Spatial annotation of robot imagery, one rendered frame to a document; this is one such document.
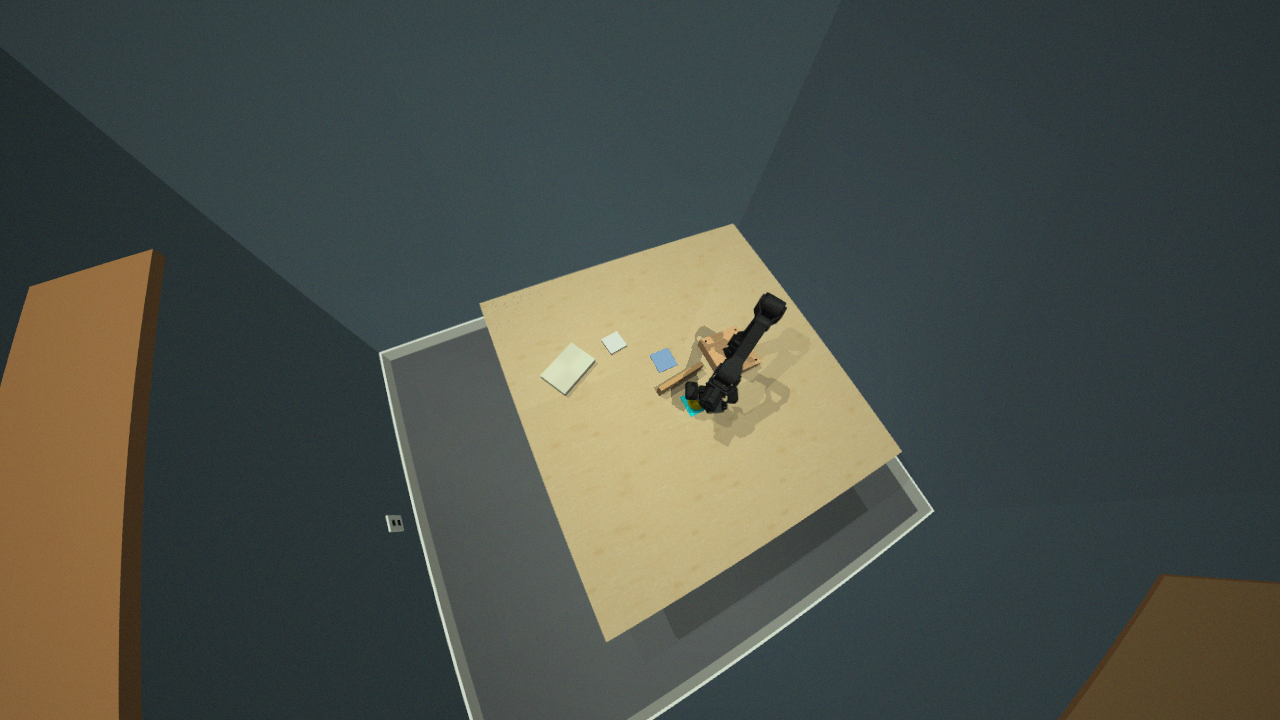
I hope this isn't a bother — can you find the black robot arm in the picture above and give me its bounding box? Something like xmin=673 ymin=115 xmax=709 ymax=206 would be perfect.
xmin=699 ymin=292 xmax=787 ymax=414

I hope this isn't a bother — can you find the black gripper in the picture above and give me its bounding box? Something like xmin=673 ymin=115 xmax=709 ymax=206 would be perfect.
xmin=685 ymin=382 xmax=739 ymax=404

